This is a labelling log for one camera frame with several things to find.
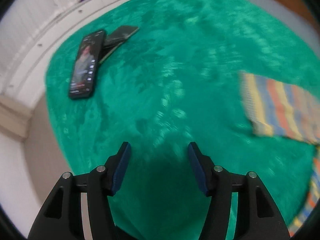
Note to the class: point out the striped knit sweater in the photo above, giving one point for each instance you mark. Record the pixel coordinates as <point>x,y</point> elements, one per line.
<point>281,109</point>

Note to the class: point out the green satin bedspread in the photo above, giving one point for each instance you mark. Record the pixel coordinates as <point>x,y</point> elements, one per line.
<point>175,81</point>

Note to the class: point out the white low drawer cabinet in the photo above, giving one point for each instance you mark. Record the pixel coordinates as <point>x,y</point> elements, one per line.
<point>31,32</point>

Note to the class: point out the black smartphone dark screen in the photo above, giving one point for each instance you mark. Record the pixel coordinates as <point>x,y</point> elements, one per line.
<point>116,39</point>

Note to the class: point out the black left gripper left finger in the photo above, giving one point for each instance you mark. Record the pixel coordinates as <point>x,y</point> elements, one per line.
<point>60,216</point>

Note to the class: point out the black smartphone lit screen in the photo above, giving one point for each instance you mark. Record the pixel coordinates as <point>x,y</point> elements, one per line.
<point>86,64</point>

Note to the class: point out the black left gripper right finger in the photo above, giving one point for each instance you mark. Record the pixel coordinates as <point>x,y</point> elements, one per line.
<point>257,217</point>

